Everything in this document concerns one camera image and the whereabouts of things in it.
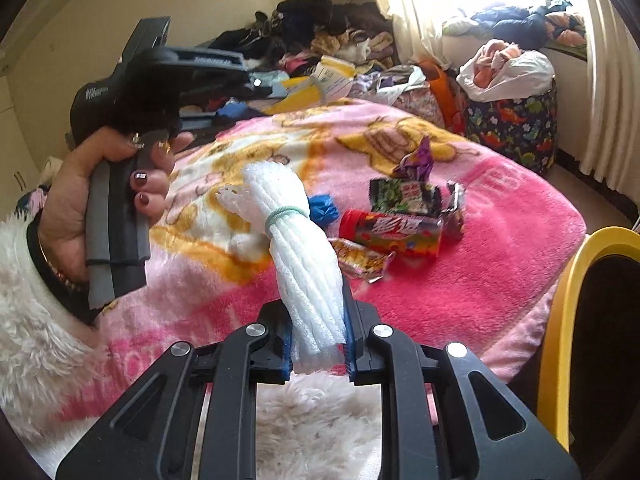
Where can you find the white bag with clothes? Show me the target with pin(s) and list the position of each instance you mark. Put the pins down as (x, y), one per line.
(502, 70)

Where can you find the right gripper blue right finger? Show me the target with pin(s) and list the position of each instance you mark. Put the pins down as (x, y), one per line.
(353, 346)

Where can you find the dinosaur print laundry basket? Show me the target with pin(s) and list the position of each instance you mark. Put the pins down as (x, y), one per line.
(523, 130)

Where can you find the green snack wrapper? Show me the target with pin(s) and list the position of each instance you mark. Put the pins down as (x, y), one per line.
(396, 196)

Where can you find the orange bag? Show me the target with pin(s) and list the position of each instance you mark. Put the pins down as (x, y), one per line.
(447, 94)

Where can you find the yellow white snack bag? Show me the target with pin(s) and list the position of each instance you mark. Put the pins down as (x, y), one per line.
(330, 81)

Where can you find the cream window curtain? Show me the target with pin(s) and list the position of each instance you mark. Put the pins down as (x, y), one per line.
(598, 98)

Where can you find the brown chocolate bar wrapper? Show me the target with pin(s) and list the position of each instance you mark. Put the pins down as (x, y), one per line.
(453, 213)

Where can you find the red candy tube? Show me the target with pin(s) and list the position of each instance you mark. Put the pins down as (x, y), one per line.
(411, 236)

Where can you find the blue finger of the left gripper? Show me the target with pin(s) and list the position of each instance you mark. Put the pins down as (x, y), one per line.
(207, 59)
(240, 110)

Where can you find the pink cartoon fleece blanket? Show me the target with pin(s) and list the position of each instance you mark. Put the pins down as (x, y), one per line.
(483, 279)

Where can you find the left hand painted nails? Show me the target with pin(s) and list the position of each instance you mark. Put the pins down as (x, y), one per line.
(61, 229)

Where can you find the clear orange snack wrapper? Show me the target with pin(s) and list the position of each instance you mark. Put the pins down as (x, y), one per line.
(362, 257)

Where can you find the blue crumpled plastic bag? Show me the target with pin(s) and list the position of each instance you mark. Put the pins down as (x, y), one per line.
(323, 211)

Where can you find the pile of clothes on bed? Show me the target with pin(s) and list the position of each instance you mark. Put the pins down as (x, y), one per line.
(290, 41)

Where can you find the clothes on window sill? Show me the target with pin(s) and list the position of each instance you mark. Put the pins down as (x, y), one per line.
(552, 24)

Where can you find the purple candy wrapper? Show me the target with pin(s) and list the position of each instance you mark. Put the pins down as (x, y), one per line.
(417, 165)

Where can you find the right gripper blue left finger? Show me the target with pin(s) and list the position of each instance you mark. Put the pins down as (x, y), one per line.
(286, 338)

